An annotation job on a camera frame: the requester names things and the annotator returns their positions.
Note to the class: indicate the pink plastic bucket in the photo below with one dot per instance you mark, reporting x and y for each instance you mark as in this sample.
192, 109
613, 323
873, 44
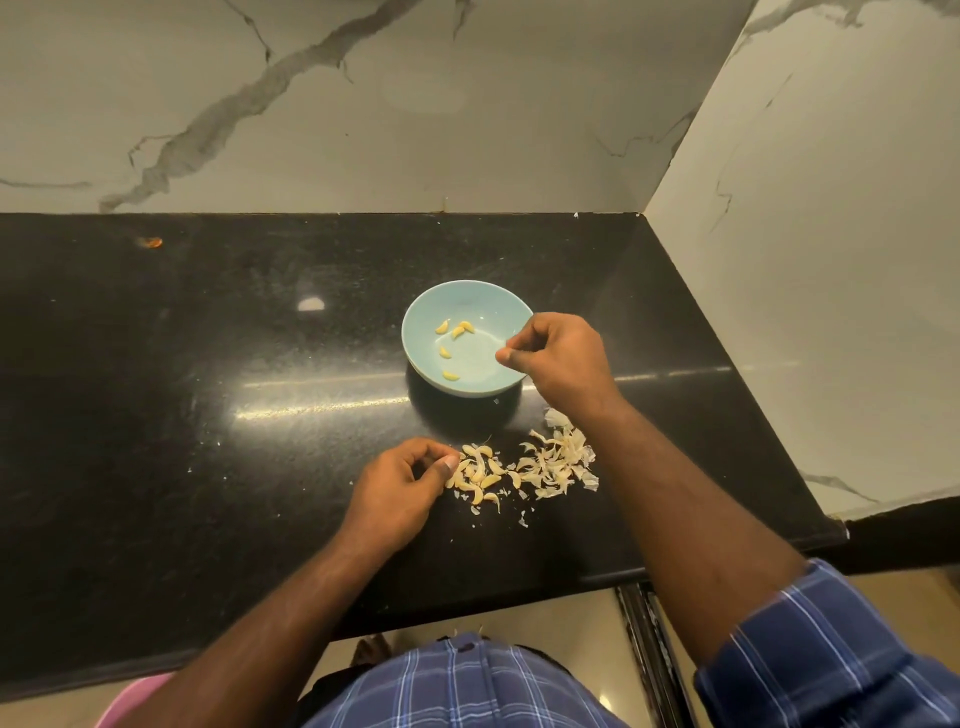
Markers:
132, 702

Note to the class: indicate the person's right forearm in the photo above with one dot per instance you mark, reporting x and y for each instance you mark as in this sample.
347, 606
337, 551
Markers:
690, 518

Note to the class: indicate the light blue bowl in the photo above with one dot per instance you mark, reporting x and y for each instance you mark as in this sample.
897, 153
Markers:
477, 368

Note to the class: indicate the small orange scrap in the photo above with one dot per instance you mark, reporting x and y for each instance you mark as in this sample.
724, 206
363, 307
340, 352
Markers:
150, 242

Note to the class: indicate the blue plaid shirt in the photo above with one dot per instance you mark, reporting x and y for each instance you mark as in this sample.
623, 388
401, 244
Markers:
818, 660

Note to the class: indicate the person's right hand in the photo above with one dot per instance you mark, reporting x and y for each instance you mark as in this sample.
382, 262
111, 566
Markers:
563, 363

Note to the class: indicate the person's left forearm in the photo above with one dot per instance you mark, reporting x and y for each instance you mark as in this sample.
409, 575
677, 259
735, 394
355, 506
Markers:
248, 653

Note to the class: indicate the black cabinet trim strip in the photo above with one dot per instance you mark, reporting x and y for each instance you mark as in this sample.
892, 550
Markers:
653, 653

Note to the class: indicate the garlic peel scrap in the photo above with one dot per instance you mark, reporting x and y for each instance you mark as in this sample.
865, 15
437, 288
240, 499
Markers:
555, 462

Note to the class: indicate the person's left hand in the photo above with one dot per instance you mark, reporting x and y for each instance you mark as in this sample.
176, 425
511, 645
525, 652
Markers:
393, 495

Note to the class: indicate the pile of garlic skins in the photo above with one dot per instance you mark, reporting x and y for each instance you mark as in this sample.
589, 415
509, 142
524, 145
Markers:
477, 477

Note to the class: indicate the person's left foot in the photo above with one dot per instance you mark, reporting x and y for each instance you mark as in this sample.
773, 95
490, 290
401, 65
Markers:
371, 650

